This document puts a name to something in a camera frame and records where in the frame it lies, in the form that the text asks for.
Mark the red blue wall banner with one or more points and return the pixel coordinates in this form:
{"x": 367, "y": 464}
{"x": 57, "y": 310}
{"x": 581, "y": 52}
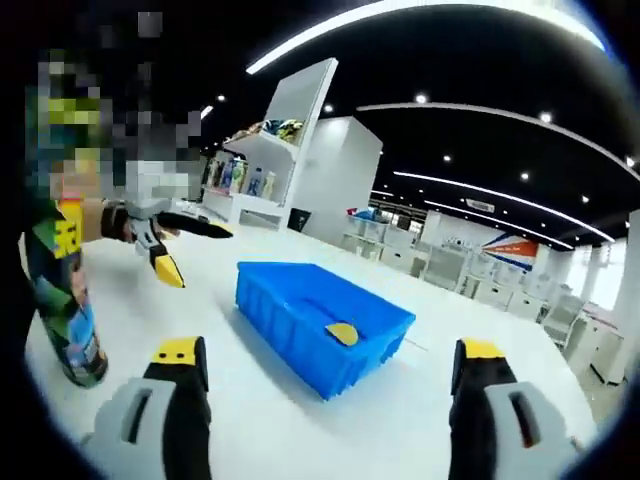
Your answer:
{"x": 510, "y": 254}

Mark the curved ceiling light strip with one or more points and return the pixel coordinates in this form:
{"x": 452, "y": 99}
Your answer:
{"x": 510, "y": 192}

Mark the row of blue snack packs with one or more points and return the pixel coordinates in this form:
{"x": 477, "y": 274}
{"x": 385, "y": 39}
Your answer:
{"x": 219, "y": 172}

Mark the white blue bottle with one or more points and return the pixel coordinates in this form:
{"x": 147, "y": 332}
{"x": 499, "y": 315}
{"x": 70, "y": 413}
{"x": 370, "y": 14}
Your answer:
{"x": 255, "y": 181}

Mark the straight ceiling light strip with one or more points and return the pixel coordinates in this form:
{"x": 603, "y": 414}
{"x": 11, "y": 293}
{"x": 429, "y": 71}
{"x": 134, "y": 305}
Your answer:
{"x": 300, "y": 42}

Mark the person's left hand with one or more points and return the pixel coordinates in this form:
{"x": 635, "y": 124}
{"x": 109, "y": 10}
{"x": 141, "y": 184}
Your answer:
{"x": 112, "y": 222}

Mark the black bin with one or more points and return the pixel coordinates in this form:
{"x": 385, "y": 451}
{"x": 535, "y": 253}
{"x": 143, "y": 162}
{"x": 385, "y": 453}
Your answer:
{"x": 300, "y": 220}

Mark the white table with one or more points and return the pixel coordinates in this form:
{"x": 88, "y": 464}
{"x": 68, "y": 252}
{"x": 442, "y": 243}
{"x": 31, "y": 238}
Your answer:
{"x": 350, "y": 430}

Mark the row of white cabinets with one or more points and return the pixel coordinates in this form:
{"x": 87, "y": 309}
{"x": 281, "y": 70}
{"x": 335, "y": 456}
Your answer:
{"x": 500, "y": 290}

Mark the pile of colourful snack bags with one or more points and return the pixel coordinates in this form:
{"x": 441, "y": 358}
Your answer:
{"x": 272, "y": 127}

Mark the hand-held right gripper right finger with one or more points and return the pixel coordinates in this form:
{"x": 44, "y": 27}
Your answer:
{"x": 510, "y": 430}

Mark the ceiling air vent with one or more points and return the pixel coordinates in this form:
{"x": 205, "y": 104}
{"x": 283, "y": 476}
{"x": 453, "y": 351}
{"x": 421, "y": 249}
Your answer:
{"x": 481, "y": 204}

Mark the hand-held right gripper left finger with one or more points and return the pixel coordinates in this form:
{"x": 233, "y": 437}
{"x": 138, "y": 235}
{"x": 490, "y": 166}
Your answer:
{"x": 145, "y": 425}

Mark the white display shelf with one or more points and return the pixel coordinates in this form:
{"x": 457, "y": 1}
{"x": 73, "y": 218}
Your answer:
{"x": 300, "y": 110}

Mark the blue plastic box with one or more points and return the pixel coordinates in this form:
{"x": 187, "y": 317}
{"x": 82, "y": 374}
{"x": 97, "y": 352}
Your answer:
{"x": 280, "y": 310}

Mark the white square column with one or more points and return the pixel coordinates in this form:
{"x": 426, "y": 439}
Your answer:
{"x": 345, "y": 170}

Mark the white table socket strip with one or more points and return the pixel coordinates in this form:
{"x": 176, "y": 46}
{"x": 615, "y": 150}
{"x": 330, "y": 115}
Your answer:
{"x": 417, "y": 345}

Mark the cream white bottle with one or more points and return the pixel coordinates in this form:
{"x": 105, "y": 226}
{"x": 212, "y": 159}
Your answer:
{"x": 270, "y": 185}

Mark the dark printed chip container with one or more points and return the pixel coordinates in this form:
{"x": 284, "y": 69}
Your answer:
{"x": 65, "y": 310}

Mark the white green bottle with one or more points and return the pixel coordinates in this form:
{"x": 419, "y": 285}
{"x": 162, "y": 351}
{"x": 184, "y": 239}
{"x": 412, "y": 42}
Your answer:
{"x": 238, "y": 176}

